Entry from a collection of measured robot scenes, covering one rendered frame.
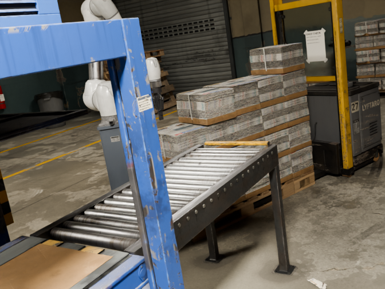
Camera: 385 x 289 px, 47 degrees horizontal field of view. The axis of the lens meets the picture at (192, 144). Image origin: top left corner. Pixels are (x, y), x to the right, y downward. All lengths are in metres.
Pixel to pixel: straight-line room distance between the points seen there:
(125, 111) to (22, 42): 0.39
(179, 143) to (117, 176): 0.49
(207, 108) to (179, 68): 8.22
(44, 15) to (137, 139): 0.41
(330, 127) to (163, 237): 3.35
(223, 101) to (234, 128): 0.25
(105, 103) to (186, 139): 0.64
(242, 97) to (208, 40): 7.46
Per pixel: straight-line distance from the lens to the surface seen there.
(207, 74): 11.05
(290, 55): 3.94
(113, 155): 3.01
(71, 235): 1.87
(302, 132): 4.08
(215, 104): 3.32
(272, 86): 3.77
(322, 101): 4.52
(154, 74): 3.19
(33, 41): 1.02
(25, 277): 1.62
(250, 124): 3.61
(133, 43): 1.25
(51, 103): 10.09
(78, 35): 1.11
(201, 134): 3.27
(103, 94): 2.96
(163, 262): 1.39
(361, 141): 4.59
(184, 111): 3.48
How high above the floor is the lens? 1.48
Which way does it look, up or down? 13 degrees down
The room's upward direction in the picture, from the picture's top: 9 degrees counter-clockwise
